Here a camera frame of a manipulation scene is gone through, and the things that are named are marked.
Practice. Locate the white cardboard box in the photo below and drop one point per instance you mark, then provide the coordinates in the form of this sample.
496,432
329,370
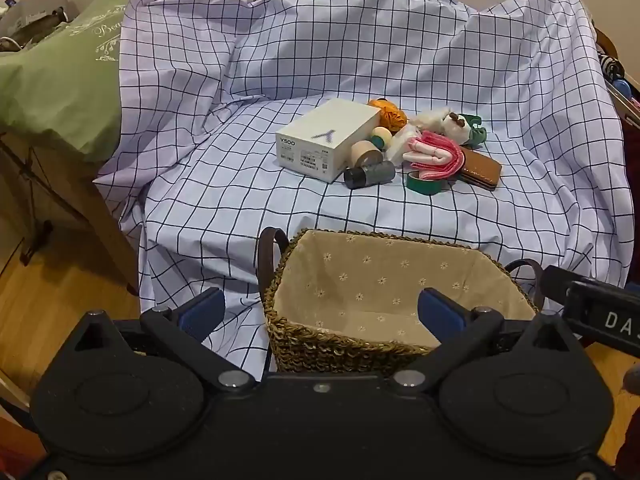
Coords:
325,135

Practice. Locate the black white striped item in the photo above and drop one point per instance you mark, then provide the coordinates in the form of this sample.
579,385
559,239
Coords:
610,66

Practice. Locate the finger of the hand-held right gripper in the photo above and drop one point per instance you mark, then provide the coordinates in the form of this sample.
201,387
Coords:
556,284

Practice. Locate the white plush toy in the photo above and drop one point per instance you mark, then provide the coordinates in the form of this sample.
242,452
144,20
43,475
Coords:
447,127

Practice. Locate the green tape roll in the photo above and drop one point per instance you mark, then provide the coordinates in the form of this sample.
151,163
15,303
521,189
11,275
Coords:
420,186

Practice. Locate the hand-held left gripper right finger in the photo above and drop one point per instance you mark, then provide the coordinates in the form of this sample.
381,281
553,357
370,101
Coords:
440,310

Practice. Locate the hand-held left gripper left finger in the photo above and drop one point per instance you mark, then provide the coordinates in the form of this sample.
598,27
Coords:
202,310

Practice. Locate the clear plastic bag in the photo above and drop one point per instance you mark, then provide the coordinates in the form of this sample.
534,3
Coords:
401,142

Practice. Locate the grey black roll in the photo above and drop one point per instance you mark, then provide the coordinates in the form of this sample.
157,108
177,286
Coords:
372,174

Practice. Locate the checked white bed sheet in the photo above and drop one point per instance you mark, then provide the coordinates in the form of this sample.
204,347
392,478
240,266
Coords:
250,60

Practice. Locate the pink cloth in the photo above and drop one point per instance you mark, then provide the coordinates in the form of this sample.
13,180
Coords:
435,157

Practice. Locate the beige tape roll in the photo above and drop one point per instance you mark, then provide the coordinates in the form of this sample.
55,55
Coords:
364,152

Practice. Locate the green printed cloth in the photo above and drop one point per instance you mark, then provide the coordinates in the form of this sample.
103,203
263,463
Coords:
50,95

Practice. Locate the woven basket with fabric liner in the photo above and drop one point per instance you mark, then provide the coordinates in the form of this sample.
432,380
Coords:
350,280

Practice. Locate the brown leather wallet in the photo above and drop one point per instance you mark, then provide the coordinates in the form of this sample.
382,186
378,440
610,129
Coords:
482,169

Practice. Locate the green hair claw clip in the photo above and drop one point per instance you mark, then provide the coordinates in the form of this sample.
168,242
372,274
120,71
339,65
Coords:
478,132

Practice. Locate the cream and green wooden toy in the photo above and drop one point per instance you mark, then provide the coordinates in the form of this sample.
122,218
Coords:
382,136

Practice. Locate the blue round item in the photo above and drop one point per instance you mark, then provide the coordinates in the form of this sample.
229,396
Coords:
623,87

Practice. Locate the wooden table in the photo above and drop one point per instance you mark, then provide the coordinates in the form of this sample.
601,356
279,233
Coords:
107,240

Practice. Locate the orange ball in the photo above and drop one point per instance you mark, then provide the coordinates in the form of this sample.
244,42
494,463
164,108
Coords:
392,115

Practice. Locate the grey paper bag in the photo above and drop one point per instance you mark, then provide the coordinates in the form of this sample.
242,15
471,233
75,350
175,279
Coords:
40,10

